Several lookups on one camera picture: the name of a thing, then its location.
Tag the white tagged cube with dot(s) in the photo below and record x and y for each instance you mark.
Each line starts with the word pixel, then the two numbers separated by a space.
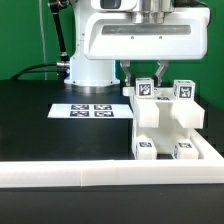
pixel 184 89
pixel 144 88

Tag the white chair seat part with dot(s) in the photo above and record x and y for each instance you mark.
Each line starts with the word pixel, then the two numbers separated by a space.
pixel 164 138

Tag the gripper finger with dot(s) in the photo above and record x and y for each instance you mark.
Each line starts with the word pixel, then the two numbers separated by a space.
pixel 129 78
pixel 162 67

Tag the white boundary fence frame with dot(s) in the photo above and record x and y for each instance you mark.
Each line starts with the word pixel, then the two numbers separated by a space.
pixel 208 169

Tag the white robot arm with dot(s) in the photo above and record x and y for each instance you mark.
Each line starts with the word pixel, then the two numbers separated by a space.
pixel 96 74

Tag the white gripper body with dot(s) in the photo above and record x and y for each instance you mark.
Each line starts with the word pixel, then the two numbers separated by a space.
pixel 181 36

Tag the white flat tagged plate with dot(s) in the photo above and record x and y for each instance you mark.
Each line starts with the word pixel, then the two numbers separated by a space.
pixel 90 111

